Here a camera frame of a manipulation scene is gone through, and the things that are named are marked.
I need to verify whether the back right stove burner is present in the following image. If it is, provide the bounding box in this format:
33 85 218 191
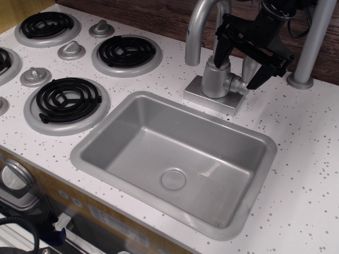
91 35 163 78

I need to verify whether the silver oven door handle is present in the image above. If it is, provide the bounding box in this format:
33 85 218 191
1 158 35 198

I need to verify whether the black cable behind arm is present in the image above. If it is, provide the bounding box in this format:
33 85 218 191
287 6 312 39

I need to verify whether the silver knob lower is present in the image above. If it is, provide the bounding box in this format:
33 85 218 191
20 67 51 87

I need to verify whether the grey plastic sink basin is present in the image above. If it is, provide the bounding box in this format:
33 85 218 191
70 91 277 240

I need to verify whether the silver knob left edge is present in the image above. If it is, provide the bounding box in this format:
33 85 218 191
0 97 9 116

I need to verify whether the silver faucet lever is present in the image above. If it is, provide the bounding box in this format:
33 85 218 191
224 56 258 96

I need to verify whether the back left stove burner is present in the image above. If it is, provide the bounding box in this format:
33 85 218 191
14 12 81 48

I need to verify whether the silver knob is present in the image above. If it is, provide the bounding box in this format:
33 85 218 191
20 67 51 87
88 20 114 38
57 41 86 61

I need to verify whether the grey support pole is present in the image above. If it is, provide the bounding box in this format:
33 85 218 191
287 0 336 90

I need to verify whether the front right stove burner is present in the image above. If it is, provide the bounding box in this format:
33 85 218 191
24 78 110 136

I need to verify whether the silver knob top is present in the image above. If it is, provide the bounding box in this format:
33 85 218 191
88 20 114 38

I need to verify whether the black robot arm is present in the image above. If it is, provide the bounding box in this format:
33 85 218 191
213 1 317 90

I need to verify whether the left edge stove burner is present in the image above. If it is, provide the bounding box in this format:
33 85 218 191
1 47 22 86

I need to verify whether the silver toy faucet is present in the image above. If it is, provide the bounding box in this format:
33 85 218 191
183 1 245 116

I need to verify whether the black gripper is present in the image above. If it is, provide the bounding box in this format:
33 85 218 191
213 10 296 89

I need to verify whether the silver knob middle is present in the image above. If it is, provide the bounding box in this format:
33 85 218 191
57 41 86 61

